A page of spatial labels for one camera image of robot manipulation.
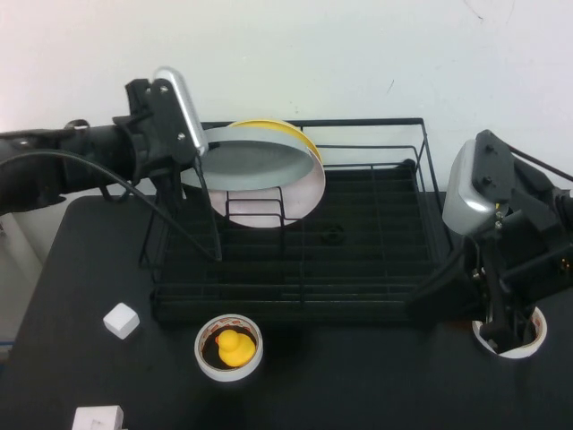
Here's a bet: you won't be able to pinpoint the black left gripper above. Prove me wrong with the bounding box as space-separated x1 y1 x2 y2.
111 78 221 212

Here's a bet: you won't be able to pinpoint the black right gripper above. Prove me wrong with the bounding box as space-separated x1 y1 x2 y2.
409 129 556 356

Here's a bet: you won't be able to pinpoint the light grey plate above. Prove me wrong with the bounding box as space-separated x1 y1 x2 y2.
180 126 326 192

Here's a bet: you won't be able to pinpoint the yellow plate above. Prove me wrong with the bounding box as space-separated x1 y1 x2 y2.
227 117 322 165

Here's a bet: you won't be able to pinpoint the pale pink plate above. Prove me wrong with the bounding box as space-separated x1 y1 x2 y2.
208 168 327 229

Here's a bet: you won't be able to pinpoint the white tape roll red print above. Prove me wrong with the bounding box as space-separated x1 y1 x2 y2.
472 306 548 359
193 313 264 383

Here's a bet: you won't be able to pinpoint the white cube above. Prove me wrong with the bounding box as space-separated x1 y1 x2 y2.
102 302 141 340

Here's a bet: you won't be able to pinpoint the yellow rubber duck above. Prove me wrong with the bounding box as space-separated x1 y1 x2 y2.
216 330 252 368

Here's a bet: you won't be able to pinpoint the white cabinet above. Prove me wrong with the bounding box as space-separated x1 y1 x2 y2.
0 192 46 359

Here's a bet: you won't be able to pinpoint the white rectangular block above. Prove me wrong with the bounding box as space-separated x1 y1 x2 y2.
73 405 125 430

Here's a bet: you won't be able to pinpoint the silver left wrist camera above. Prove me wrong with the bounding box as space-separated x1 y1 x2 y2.
153 66 210 157

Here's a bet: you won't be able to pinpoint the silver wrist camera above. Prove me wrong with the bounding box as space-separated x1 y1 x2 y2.
441 138 499 237
153 66 210 157

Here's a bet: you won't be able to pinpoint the black wire dish rack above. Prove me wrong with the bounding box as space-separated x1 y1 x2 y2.
139 117 459 324

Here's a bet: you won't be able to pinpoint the black left camera cable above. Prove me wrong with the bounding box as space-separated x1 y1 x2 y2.
0 150 224 263

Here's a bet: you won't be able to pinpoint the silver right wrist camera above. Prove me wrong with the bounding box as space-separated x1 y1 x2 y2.
441 138 499 237

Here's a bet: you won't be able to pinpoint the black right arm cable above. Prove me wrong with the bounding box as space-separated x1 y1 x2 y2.
508 145 573 180

